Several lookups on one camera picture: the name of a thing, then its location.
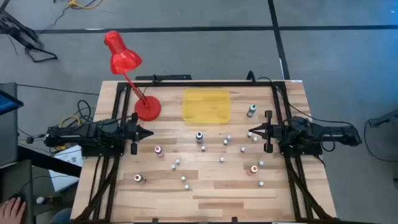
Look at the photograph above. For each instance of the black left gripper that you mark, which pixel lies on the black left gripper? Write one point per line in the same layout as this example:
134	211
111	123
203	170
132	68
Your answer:
132	133

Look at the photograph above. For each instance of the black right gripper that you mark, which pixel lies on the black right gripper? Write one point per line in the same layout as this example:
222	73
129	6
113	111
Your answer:
270	130

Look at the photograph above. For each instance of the large pink cap bottle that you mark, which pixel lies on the large pink cap bottle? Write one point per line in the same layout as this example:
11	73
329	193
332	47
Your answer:
158	150

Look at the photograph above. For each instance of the large green cap bottle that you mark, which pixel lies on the large green cap bottle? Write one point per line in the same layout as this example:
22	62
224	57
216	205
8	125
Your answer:
252	109

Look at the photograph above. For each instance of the large orange cap bottle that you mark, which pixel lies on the large orange cap bottle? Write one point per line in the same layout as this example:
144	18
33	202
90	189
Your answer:
253	169

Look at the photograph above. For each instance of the large red cap bottle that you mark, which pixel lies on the large red cap bottle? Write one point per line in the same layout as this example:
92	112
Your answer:
138	178

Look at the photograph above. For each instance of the large black cap bottle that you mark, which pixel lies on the large black cap bottle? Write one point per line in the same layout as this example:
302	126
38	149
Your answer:
199	136

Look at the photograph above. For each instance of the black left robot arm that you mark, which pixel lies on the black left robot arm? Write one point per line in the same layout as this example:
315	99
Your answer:
77	133

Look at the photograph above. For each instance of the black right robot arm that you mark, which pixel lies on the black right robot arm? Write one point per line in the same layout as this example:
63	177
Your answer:
326	133

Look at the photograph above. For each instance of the black table clamp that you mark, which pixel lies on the black table clamp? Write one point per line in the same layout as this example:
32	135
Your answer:
250	76

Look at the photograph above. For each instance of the yellow plastic tray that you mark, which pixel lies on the yellow plastic tray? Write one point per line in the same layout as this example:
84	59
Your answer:
206	105

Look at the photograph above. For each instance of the red desk lamp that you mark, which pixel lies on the red desk lamp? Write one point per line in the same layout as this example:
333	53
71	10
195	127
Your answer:
122	59

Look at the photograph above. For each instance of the white paper box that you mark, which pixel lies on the white paper box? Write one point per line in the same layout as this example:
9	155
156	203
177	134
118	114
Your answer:
66	174

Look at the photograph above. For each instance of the black desk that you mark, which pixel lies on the black desk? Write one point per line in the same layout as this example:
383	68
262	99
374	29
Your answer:
46	160

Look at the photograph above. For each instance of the person's leg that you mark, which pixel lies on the person's leg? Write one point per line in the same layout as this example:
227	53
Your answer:
60	217

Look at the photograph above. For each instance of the small white round object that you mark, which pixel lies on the small white round object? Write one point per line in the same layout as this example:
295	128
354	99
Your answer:
40	200

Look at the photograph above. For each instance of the grey metal stand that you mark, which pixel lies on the grey metal stand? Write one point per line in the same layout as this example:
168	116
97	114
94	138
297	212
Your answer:
385	119

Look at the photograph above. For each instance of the grey cabinet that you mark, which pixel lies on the grey cabinet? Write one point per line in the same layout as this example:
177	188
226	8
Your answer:
7	140

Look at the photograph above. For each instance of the blue screen tablet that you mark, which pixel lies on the blue screen tablet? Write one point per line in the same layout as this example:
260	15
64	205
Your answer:
7	104

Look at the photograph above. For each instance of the person's hand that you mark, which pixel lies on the person's hand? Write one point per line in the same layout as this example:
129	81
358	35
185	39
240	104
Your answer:
12	213

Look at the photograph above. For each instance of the black floor stand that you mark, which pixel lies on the black floor stand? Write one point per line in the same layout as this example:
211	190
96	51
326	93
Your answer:
18	31

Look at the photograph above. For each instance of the black flat bracket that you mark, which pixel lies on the black flat bracket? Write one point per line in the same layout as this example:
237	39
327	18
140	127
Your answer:
168	77

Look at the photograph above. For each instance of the black metal table frame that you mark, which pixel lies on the black metal table frame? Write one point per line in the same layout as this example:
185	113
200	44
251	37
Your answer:
202	84

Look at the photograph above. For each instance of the black edge bracket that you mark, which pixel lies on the black edge bracket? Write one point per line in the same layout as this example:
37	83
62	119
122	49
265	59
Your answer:
154	220
234	220

